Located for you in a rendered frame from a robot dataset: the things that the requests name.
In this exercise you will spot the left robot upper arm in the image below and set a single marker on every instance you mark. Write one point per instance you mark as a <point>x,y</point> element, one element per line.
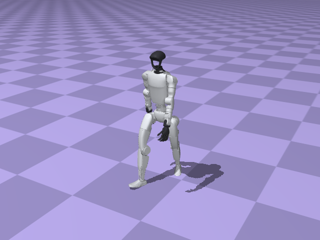
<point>172,82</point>

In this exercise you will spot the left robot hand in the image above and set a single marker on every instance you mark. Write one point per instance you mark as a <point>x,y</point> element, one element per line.
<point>165,132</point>

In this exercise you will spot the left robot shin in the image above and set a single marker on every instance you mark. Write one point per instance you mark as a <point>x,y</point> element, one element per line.
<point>176,155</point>

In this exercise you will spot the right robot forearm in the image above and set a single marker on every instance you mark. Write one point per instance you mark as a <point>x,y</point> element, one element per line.
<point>148,102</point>

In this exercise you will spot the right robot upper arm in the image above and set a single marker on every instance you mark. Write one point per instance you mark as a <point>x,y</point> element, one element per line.
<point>145,81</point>

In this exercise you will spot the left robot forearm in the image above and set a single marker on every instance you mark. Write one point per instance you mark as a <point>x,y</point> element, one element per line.
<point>168,112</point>

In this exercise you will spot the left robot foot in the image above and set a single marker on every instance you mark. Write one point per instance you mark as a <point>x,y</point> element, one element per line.
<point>178,171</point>

